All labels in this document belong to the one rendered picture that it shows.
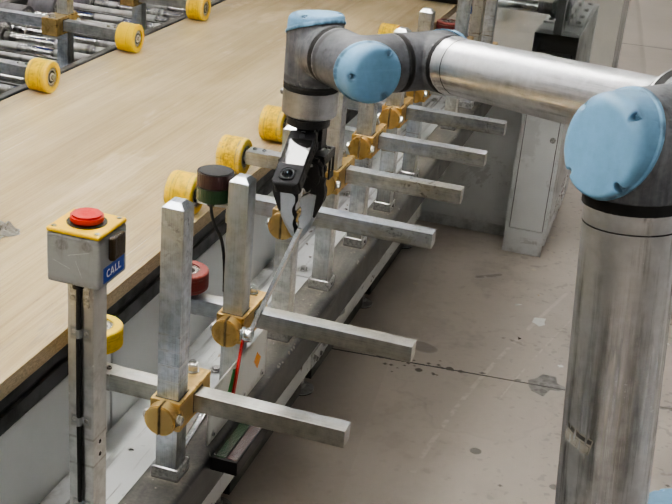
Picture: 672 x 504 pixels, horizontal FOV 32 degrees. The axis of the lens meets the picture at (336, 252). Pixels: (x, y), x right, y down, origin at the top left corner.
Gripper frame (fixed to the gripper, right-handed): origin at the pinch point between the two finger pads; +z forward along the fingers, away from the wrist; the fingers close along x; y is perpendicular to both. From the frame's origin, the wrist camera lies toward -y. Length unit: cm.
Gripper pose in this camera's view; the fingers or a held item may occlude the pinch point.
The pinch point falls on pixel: (295, 233)
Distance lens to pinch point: 194.8
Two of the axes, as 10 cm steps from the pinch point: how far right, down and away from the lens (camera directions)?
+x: -9.5, -2.0, 2.5
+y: 3.0, -3.6, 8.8
